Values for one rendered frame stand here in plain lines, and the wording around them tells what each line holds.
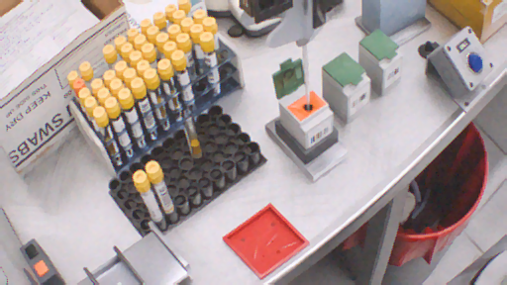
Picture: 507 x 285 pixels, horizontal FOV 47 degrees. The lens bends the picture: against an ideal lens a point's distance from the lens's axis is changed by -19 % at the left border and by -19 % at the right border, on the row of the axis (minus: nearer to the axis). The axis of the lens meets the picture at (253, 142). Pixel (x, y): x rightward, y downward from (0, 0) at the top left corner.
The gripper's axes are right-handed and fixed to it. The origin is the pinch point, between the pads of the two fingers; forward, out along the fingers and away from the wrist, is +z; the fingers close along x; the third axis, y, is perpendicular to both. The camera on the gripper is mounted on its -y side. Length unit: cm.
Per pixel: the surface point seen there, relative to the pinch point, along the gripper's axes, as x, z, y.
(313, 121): 1.4, 13.6, 0.2
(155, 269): 4.2, 16.6, 23.5
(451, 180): -2, 80, -44
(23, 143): -21.4, 16.2, 29.9
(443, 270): 10, 108, -39
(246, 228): 4.1, 20.4, 11.8
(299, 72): -3.1, 11.0, -1.6
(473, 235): 9, 108, -53
